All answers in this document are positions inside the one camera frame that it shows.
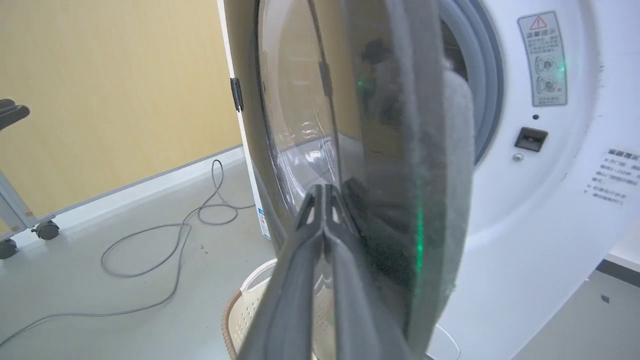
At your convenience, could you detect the white perforated laundry basket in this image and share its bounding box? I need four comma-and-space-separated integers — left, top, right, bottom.
221, 258, 337, 360

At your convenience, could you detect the warning sticker with red triangle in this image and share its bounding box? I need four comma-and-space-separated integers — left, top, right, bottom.
517, 11, 568, 108

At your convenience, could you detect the blue energy label sticker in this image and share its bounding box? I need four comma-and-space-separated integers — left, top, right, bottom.
257, 207, 272, 241

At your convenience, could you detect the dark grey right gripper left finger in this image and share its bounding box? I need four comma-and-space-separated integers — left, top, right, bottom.
237, 184, 326, 360

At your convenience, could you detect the black door latch socket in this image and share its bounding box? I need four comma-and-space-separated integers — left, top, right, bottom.
514, 127, 549, 153

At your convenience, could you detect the round glass washing machine door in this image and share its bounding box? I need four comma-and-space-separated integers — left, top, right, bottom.
254, 0, 476, 359

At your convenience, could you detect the grey wheeled metal stand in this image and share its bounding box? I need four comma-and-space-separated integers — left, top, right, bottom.
0, 170, 61, 260

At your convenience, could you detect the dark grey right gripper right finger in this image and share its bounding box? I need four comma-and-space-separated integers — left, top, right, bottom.
324, 184, 414, 360

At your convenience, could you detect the white front-loading washing machine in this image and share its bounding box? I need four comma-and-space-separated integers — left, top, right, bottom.
218, 0, 640, 360

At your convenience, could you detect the printed instruction text label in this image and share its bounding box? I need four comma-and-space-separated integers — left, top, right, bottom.
586, 148, 640, 207

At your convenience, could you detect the grey floor cable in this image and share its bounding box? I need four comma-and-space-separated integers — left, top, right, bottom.
0, 159, 256, 348

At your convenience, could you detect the grey rubber drum door seal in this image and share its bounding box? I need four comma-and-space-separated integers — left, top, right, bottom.
439, 0, 505, 167

